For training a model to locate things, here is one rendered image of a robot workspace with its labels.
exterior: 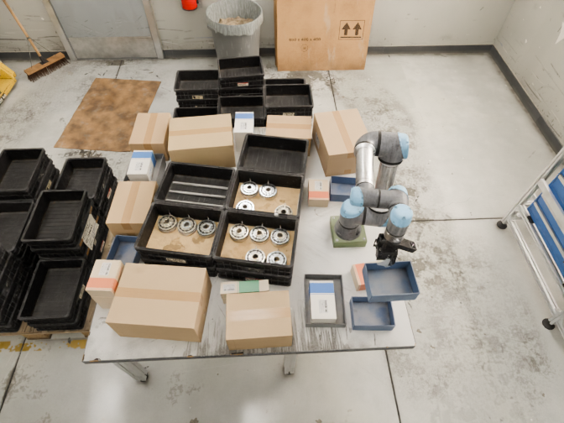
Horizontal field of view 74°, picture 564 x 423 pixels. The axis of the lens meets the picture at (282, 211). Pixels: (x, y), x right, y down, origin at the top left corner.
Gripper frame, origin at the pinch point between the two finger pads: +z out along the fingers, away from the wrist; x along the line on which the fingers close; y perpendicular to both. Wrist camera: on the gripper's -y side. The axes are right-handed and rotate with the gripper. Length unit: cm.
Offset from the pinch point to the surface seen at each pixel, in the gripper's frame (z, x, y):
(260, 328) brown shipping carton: 27, 16, 55
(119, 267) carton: 20, -13, 123
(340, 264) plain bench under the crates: 40.3, -25.0, 11.8
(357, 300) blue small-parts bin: 38.8, -2.8, 5.7
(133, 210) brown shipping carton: 22, -51, 126
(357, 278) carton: 33.7, -12.6, 5.0
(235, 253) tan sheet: 27, -25, 69
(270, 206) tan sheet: 25, -55, 50
